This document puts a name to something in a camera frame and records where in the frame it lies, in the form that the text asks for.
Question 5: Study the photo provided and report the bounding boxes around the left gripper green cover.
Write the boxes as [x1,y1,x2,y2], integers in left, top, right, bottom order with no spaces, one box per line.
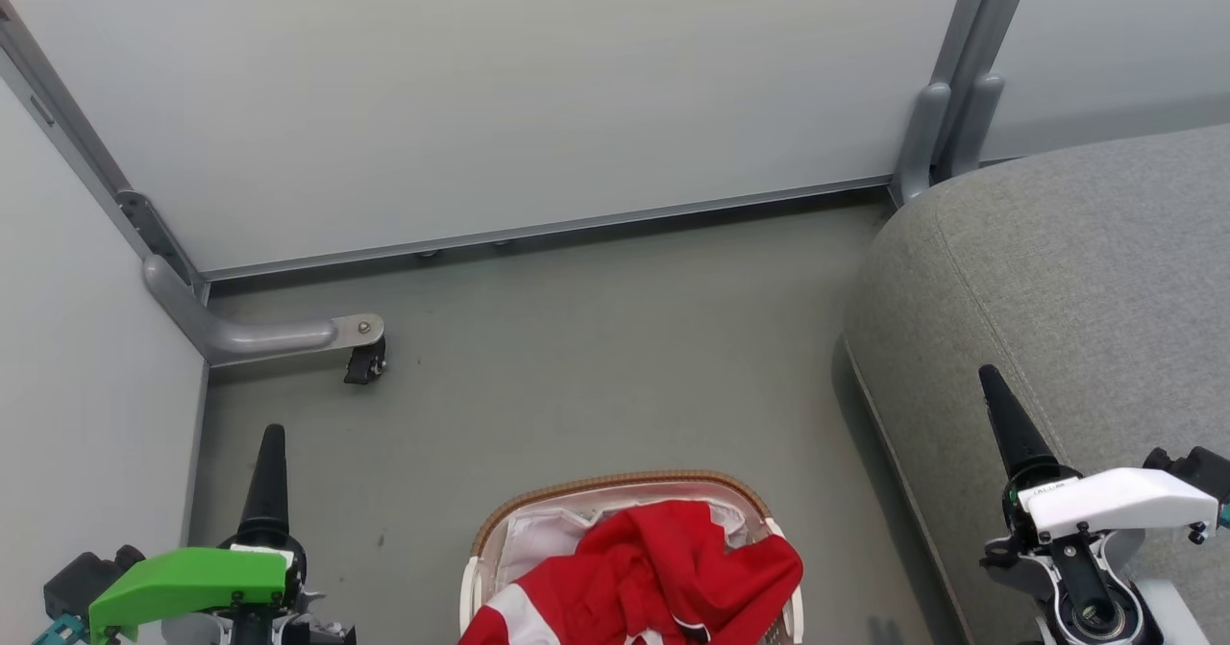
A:
[88,423,357,645]

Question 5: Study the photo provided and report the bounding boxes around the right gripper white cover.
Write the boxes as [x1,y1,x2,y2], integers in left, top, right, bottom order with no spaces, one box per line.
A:
[978,364,1221,590]

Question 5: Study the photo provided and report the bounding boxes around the red garment with white stripe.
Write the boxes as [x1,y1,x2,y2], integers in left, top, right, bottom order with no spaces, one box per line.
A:
[459,499,804,645]

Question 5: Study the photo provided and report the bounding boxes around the grey fabric sofa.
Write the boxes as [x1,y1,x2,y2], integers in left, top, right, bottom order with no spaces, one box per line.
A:
[844,124,1230,645]

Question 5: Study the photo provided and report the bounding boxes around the grey partition leg with caster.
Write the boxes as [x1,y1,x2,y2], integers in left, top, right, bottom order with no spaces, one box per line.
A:
[144,256,385,367]

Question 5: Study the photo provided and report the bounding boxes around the black caster wheel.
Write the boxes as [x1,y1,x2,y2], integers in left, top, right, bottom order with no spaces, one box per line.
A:
[344,337,388,385]

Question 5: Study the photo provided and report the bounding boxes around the grey partition foot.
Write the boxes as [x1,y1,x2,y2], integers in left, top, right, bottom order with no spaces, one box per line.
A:
[947,73,1005,180]
[896,83,952,206]

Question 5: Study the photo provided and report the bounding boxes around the white laundry basket brown rim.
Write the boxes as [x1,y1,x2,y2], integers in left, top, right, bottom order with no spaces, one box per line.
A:
[459,472,806,645]

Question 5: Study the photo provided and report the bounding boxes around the grey partition bottom rail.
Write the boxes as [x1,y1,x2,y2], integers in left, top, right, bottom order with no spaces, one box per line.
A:
[202,176,895,283]

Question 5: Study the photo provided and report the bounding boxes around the grey double partition post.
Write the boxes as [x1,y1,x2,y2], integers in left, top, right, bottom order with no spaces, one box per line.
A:
[930,0,1041,180]

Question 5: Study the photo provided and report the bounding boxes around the grey partition post with bracket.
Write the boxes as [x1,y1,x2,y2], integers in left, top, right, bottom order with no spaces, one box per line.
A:
[0,0,208,300]

